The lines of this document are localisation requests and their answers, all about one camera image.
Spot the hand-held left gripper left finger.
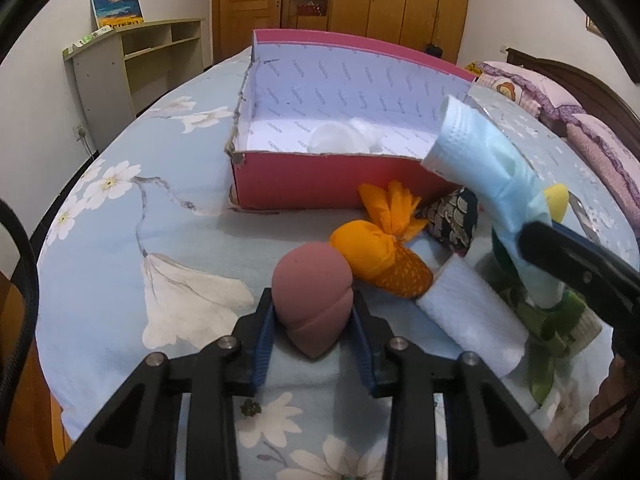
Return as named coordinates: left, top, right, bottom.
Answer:
left=52, top=292, right=281, bottom=480

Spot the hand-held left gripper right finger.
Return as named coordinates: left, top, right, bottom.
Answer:
left=349, top=295, right=571, bottom=480

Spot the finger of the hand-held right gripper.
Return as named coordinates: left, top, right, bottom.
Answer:
left=517, top=219, right=640, bottom=327

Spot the yellow foam sponge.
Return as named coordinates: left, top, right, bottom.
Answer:
left=542, top=183, right=571, bottom=222

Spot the green and white sock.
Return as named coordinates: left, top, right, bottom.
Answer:
left=491, top=225, right=604, bottom=407

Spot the pink makeup sponge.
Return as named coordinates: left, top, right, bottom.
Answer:
left=272, top=241, right=355, bottom=361

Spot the orange cloth pouch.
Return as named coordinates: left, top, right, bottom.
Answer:
left=330, top=181, right=435, bottom=301

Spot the light blue face mask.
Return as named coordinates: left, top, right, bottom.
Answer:
left=421, top=95, right=553, bottom=307

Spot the pink cardboard box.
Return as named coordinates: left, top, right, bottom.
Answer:
left=223, top=29, right=479, bottom=211

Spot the pink checked pillow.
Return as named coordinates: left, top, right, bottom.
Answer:
left=565, top=112, right=640, bottom=211

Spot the dark patterned fabric pouch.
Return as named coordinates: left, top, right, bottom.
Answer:
left=415, top=186, right=482, bottom=257

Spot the blue floral bedsheet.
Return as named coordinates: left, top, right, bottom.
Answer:
left=35, top=45, right=640, bottom=480

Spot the dark wooden headboard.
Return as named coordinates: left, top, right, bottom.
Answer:
left=506, top=47, right=640, bottom=127

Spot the pink cartoon pillow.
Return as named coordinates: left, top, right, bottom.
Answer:
left=474, top=60, right=587, bottom=122

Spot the brown wooden furniture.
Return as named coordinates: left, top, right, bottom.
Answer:
left=0, top=270, right=74, bottom=463

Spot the beige wooden shelf unit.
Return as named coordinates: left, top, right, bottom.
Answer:
left=62, top=17, right=206, bottom=134

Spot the wooden wardrobe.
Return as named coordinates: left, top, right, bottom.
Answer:
left=327, top=0, right=474, bottom=66

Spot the wooden door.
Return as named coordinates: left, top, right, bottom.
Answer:
left=212, top=0, right=293, bottom=64

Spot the green and white packet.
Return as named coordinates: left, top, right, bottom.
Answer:
left=75, top=29, right=112, bottom=47

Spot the blue and yellow painting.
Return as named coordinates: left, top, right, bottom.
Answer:
left=90, top=0, right=146, bottom=29

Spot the black cable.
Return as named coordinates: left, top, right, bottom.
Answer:
left=0, top=200, right=41, bottom=403

